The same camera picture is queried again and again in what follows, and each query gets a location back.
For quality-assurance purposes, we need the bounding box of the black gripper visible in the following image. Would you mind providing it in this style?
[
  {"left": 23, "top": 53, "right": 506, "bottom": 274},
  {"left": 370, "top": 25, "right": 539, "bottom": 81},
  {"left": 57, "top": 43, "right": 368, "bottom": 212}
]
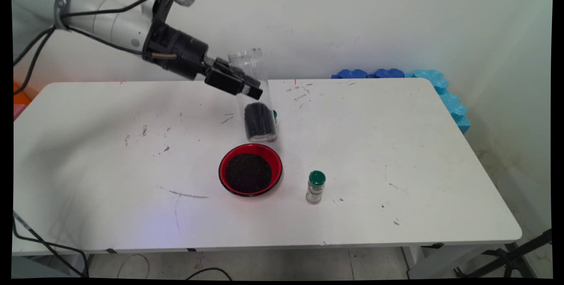
[{"left": 142, "top": 21, "right": 263, "bottom": 100}]

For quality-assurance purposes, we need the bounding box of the clear jar with black seeds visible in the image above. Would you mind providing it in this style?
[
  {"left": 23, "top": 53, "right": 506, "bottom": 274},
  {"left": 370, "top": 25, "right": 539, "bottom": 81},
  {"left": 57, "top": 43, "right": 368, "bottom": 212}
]
[{"left": 227, "top": 48, "right": 279, "bottom": 143}]

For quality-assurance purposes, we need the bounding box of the red bowl with black seeds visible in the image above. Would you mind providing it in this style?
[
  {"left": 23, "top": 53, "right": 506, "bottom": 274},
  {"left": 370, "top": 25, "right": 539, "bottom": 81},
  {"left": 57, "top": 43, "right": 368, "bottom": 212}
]
[{"left": 218, "top": 143, "right": 283, "bottom": 197}]

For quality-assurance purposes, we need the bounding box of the orange box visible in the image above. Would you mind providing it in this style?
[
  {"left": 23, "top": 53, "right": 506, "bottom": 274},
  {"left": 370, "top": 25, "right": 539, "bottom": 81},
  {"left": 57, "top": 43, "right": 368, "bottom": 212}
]
[{"left": 13, "top": 81, "right": 32, "bottom": 107}]

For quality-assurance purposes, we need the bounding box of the light blue foam mat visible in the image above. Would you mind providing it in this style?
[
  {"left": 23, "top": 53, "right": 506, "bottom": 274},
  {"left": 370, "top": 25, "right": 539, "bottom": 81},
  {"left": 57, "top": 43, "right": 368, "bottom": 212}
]
[{"left": 405, "top": 69, "right": 471, "bottom": 135}]

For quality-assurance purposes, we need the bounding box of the white table leg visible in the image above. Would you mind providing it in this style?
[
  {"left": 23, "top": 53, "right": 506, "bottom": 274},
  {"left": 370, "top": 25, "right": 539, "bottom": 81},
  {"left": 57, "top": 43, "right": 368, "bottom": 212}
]
[{"left": 403, "top": 245, "right": 520, "bottom": 279}]

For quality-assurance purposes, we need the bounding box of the black tripod stand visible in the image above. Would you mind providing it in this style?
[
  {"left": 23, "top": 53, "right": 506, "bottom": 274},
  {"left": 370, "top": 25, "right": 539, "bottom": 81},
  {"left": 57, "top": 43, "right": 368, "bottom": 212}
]
[{"left": 454, "top": 229, "right": 552, "bottom": 279}]

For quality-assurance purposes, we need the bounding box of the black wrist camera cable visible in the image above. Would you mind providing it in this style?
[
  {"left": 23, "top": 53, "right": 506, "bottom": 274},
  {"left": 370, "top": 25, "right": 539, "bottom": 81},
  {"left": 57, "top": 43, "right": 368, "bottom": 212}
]
[{"left": 13, "top": 0, "right": 177, "bottom": 96}]

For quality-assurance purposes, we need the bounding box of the black floor cable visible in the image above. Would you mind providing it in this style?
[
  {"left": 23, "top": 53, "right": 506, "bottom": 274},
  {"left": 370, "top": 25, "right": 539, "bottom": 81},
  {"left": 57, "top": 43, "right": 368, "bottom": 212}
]
[{"left": 185, "top": 267, "right": 233, "bottom": 281}]

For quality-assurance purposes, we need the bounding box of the thin grey floor cable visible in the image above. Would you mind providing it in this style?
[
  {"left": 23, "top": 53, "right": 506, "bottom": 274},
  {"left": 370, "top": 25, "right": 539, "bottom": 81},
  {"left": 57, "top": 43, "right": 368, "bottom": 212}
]
[{"left": 118, "top": 254, "right": 150, "bottom": 279}]

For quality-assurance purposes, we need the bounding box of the black cable by table leg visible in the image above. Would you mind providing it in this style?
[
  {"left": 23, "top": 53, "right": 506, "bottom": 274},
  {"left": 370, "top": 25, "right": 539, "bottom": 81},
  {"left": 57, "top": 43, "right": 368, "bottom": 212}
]
[{"left": 12, "top": 210, "right": 91, "bottom": 278}]

